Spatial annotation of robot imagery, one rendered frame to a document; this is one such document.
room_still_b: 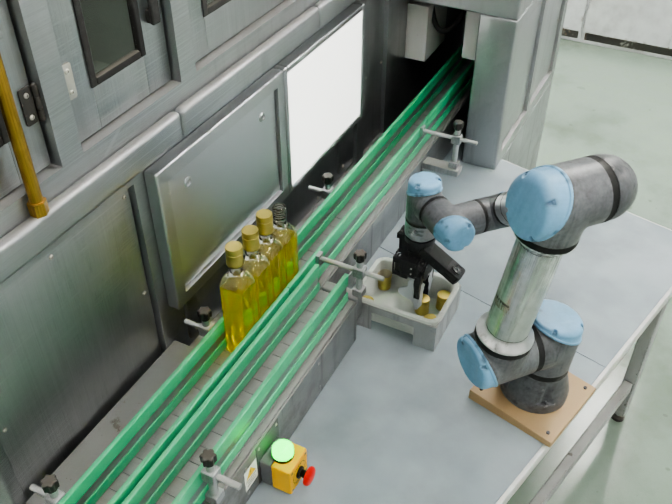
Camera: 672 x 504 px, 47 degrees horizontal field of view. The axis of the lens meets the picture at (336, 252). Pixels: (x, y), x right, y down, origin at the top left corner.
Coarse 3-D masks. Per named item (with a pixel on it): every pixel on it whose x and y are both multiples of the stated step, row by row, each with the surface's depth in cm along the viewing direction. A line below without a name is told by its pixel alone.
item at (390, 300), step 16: (368, 288) 194; (432, 288) 195; (448, 288) 193; (368, 304) 186; (384, 304) 185; (400, 304) 195; (432, 304) 195; (448, 304) 185; (416, 320) 181; (432, 320) 180
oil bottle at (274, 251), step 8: (264, 248) 162; (272, 248) 162; (280, 248) 164; (272, 256) 162; (280, 256) 165; (272, 264) 163; (280, 264) 166; (272, 272) 164; (280, 272) 168; (272, 280) 166; (280, 280) 169; (272, 288) 167; (280, 288) 170
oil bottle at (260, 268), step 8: (264, 256) 160; (248, 264) 158; (256, 264) 158; (264, 264) 159; (256, 272) 158; (264, 272) 160; (256, 280) 159; (264, 280) 161; (256, 288) 160; (264, 288) 162; (264, 296) 163; (272, 296) 167; (264, 304) 165; (264, 312) 166
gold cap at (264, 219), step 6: (264, 210) 159; (258, 216) 158; (264, 216) 158; (270, 216) 158; (258, 222) 159; (264, 222) 158; (270, 222) 159; (258, 228) 160; (264, 228) 159; (270, 228) 160; (264, 234) 160
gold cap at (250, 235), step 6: (246, 228) 155; (252, 228) 155; (246, 234) 153; (252, 234) 153; (258, 234) 155; (246, 240) 154; (252, 240) 154; (258, 240) 156; (246, 246) 155; (252, 246) 155; (258, 246) 156
